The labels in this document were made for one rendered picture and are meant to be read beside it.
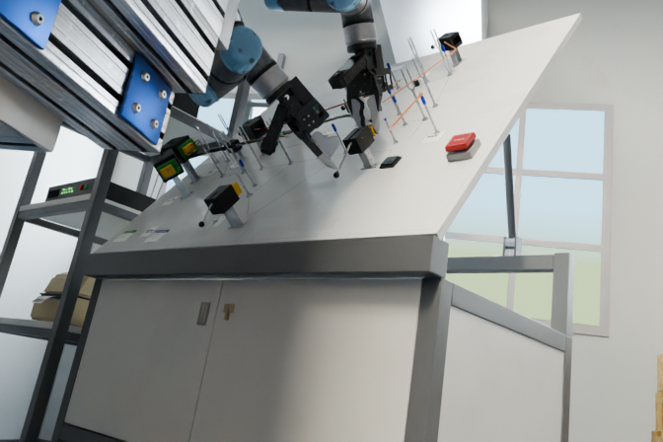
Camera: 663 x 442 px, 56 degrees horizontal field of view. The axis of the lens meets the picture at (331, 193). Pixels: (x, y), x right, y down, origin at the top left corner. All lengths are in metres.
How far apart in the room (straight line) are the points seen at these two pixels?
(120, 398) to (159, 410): 0.17
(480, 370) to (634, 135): 2.92
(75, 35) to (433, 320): 0.71
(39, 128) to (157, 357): 0.92
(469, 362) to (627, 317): 2.54
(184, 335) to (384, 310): 0.58
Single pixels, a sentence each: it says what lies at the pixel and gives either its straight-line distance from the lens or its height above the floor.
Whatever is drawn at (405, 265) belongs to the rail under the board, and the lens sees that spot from 1.11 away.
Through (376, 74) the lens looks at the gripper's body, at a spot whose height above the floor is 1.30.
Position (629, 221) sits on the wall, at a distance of 3.82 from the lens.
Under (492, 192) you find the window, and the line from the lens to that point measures 3.78.
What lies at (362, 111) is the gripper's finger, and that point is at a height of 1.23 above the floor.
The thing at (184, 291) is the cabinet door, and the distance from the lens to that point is 1.61.
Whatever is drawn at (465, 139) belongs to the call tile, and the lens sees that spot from 1.32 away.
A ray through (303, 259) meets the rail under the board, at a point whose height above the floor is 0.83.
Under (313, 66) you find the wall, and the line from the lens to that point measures 4.35.
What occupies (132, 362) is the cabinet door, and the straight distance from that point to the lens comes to 1.73.
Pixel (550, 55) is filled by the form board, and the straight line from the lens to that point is 1.70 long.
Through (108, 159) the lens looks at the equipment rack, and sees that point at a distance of 2.10.
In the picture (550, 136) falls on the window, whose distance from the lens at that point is 3.93.
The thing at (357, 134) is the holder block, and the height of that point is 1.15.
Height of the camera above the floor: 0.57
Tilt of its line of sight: 18 degrees up
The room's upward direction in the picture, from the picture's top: 9 degrees clockwise
